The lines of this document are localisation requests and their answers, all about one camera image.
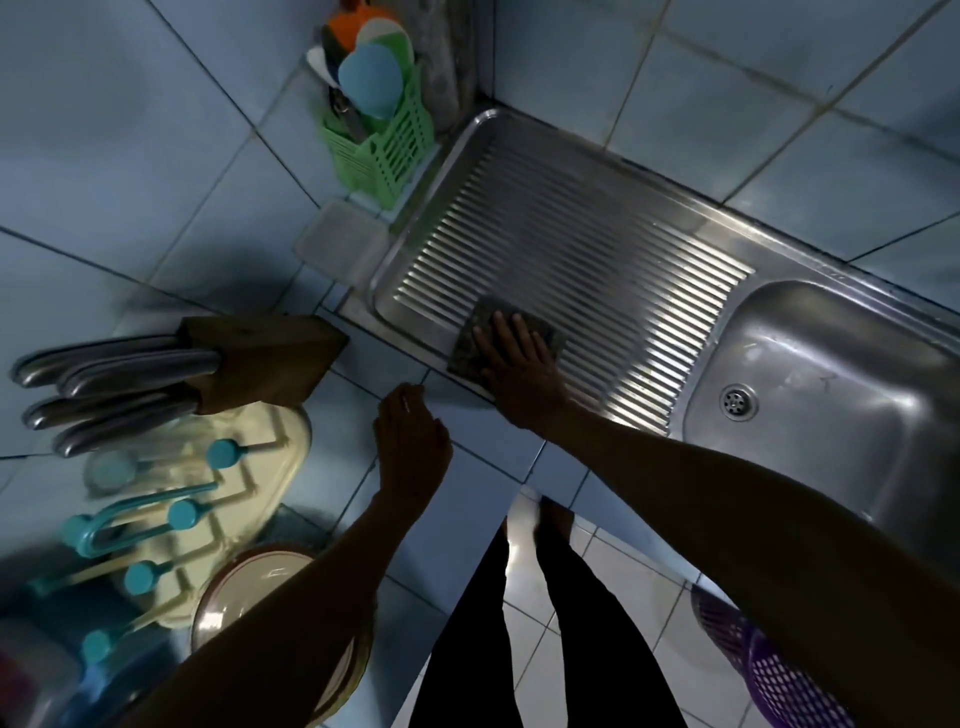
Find person's left hand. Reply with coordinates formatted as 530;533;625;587
372;382;454;511

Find person's right hand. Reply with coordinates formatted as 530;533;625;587
472;311;571;436

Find checked dishcloth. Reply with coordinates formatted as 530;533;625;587
447;296;569;380

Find knives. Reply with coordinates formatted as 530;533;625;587
329;86;370;144

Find person's right forearm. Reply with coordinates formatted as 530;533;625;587
554;408;960;728

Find person's left forearm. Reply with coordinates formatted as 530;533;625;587
127;494;421;728

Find person's right foot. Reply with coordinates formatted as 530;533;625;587
533;498;575;541

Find person's black clothing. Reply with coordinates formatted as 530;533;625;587
408;517;688;728

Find cream cup rack teal knobs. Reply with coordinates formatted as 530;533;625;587
29;404;313;661

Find stainless steel sink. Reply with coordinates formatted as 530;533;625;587
337;107;960;579

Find wooden knife block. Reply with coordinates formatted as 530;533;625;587
179;314;350;415

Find clear plastic container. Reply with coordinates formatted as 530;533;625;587
294;198;395;286

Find round brown-rimmed plate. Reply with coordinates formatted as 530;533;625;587
189;545;376;725

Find green plastic basket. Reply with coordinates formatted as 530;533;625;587
318;71;436;211

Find clear glass cup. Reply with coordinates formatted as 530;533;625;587
83;448;140;493

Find light blue plastic scoop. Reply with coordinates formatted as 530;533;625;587
337;42;405;121

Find green plastic scoop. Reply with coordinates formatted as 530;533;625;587
389;29;416;84

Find white plastic spoon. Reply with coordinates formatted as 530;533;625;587
305;44;339;88

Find white plastic scoop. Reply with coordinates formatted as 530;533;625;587
356;16;410;46

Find purple plastic basket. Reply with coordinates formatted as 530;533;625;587
689;584;856;728

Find orange plastic utensil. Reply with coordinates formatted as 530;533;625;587
327;3;399;50

